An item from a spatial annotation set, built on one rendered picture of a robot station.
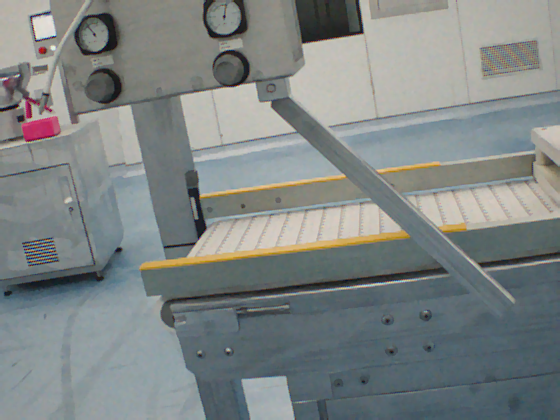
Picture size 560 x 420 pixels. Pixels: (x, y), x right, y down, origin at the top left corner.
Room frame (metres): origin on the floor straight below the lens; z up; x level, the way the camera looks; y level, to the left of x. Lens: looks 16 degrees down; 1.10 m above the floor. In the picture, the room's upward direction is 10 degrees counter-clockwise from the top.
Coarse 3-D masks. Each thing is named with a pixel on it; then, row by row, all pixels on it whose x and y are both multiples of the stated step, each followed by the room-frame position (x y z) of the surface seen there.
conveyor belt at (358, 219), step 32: (448, 192) 0.87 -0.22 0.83; (480, 192) 0.85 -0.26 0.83; (512, 192) 0.82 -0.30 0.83; (544, 192) 0.80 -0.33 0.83; (224, 224) 0.92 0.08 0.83; (256, 224) 0.89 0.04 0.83; (288, 224) 0.86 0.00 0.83; (320, 224) 0.84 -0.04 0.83; (352, 224) 0.81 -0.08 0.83; (384, 224) 0.79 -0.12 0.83; (448, 224) 0.75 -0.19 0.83; (192, 256) 0.80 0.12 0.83; (512, 256) 0.63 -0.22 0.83; (256, 288) 0.67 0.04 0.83; (160, 320) 0.69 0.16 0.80
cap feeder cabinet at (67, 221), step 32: (64, 128) 3.48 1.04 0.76; (96, 128) 3.64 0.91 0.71; (0, 160) 3.18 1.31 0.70; (32, 160) 3.18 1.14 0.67; (64, 160) 3.17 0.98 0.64; (96, 160) 3.50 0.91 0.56; (0, 192) 3.18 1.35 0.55; (32, 192) 3.18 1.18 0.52; (64, 192) 3.18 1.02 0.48; (96, 192) 3.37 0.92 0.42; (0, 224) 3.18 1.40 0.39; (32, 224) 3.18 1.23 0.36; (64, 224) 3.17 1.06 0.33; (96, 224) 3.24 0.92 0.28; (0, 256) 3.18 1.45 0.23; (32, 256) 3.18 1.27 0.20; (64, 256) 3.17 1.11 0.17; (96, 256) 3.17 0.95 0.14
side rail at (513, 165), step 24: (432, 168) 0.89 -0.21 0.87; (456, 168) 0.88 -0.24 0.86; (480, 168) 0.88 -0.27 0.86; (504, 168) 0.87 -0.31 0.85; (528, 168) 0.87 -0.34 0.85; (264, 192) 0.93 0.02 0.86; (288, 192) 0.92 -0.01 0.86; (312, 192) 0.92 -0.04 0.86; (336, 192) 0.91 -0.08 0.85; (360, 192) 0.91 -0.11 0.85; (216, 216) 0.94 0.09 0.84
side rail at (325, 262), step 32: (480, 224) 0.63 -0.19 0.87; (512, 224) 0.61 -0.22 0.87; (544, 224) 0.61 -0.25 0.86; (288, 256) 0.65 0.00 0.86; (320, 256) 0.64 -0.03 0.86; (352, 256) 0.64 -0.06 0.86; (384, 256) 0.63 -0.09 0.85; (416, 256) 0.63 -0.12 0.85; (480, 256) 0.62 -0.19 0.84; (160, 288) 0.67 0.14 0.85; (192, 288) 0.67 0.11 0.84; (224, 288) 0.66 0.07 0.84
